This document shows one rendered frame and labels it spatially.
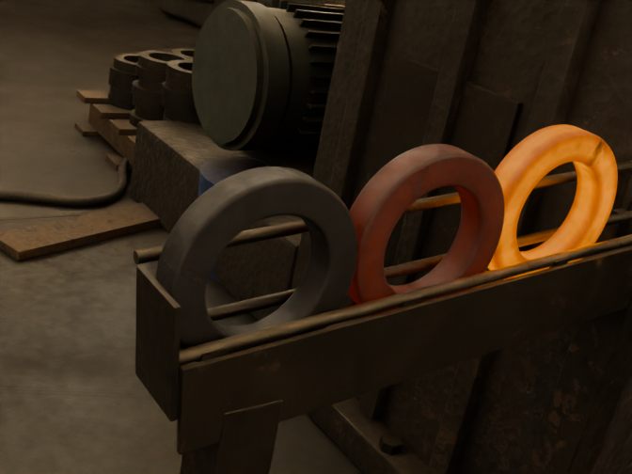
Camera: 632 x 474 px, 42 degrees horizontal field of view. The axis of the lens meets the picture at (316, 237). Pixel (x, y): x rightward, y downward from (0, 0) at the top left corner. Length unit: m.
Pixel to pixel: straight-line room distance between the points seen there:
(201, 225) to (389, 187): 0.19
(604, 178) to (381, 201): 0.32
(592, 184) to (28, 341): 1.24
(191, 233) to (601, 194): 0.50
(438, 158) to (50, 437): 1.01
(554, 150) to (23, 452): 1.04
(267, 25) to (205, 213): 1.45
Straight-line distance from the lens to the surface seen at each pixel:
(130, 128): 2.82
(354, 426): 1.59
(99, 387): 1.71
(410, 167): 0.75
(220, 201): 0.65
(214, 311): 0.74
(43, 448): 1.55
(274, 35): 2.06
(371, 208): 0.74
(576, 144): 0.91
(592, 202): 0.98
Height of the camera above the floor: 0.96
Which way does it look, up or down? 22 degrees down
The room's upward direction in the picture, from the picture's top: 11 degrees clockwise
